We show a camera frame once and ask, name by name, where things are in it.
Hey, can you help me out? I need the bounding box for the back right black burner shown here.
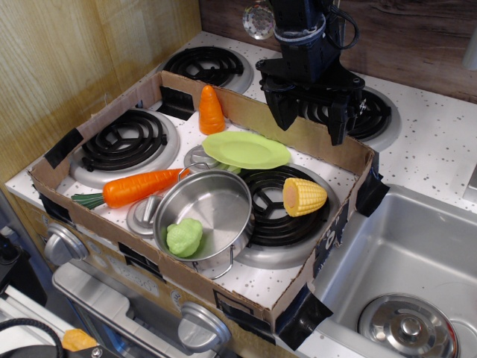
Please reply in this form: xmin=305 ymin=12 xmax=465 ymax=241
xmin=294 ymin=84 xmax=402 ymax=143

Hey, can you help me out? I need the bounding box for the silver toy sink basin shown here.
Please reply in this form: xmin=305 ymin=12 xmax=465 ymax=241
xmin=315 ymin=186 xmax=476 ymax=357

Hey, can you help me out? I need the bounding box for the orange toy carrot with leaves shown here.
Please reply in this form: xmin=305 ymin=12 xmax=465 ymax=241
xmin=72 ymin=168 xmax=189 ymax=210

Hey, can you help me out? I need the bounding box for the green toy broccoli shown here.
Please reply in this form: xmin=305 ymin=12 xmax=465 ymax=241
xmin=166 ymin=218 xmax=203 ymax=257

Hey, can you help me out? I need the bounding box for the black cable bottom left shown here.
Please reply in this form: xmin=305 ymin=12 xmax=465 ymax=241
xmin=0 ymin=317 xmax=65 ymax=358

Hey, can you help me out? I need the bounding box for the silver oven knob right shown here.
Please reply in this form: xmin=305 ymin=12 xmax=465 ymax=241
xmin=177 ymin=301 xmax=231 ymax=353

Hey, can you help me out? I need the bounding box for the silver stove knob under plate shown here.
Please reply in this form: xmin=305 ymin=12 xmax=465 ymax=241
xmin=183 ymin=145 xmax=227 ymax=174

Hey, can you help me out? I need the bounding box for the silver stove knob near pan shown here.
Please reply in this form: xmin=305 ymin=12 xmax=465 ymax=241
xmin=127 ymin=195 xmax=162 ymax=239

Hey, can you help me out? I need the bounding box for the orange toy carrot tip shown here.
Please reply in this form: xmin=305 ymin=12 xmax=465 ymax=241
xmin=199 ymin=85 xmax=226 ymax=135

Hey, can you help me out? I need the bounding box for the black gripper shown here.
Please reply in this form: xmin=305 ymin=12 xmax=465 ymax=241
xmin=256 ymin=28 xmax=364 ymax=146

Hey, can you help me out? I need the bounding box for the light green toy plate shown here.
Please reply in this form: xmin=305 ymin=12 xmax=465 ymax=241
xmin=202 ymin=131 xmax=291 ymax=169

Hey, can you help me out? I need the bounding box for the stainless steel pan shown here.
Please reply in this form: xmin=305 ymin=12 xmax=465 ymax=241
xmin=153 ymin=169 xmax=255 ymax=280

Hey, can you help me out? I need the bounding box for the silver oven door handle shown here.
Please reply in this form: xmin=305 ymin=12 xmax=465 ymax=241
xmin=52 ymin=263 xmax=216 ymax=357

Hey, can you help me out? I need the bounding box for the silver oven knob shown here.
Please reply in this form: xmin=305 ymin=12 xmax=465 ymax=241
xmin=177 ymin=301 xmax=231 ymax=353
xmin=44 ymin=223 xmax=89 ymax=266

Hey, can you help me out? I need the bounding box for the black burner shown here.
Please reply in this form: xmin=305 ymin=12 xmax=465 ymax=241
xmin=237 ymin=164 xmax=340 ymax=270
xmin=70 ymin=108 xmax=180 ymax=189
xmin=157 ymin=46 xmax=253 ymax=94
xmin=294 ymin=84 xmax=402 ymax=143

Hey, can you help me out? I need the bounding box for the front right black burner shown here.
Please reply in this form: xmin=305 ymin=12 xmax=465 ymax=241
xmin=237 ymin=164 xmax=340 ymax=270

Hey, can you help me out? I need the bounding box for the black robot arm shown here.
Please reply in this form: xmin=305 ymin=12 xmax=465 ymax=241
xmin=256 ymin=1 xmax=364 ymax=145

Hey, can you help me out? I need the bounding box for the front left black burner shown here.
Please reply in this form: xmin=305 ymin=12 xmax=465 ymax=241
xmin=70 ymin=108 xmax=180 ymax=189

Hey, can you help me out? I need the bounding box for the silver oven knob left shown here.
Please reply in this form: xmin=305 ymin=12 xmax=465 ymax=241
xmin=44 ymin=223 xmax=89 ymax=266

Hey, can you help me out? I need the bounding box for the silver pot lid in sink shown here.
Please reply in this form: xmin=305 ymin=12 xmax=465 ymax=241
xmin=357 ymin=293 xmax=460 ymax=357

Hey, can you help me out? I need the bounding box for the brown cardboard fence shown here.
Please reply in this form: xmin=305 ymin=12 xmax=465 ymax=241
xmin=29 ymin=72 xmax=381 ymax=328

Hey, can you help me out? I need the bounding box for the back left black burner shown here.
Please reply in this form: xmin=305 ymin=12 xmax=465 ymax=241
xmin=157 ymin=46 xmax=253 ymax=94

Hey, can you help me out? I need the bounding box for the yellow toy corn cob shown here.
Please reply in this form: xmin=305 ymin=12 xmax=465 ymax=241
xmin=282 ymin=178 xmax=328 ymax=217

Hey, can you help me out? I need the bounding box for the yellow sponge piece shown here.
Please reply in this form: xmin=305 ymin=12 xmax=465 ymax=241
xmin=62 ymin=328 xmax=98 ymax=352

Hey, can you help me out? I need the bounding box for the hanging silver strainer ladle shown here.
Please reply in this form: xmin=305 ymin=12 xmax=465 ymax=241
xmin=242 ymin=1 xmax=275 ymax=40

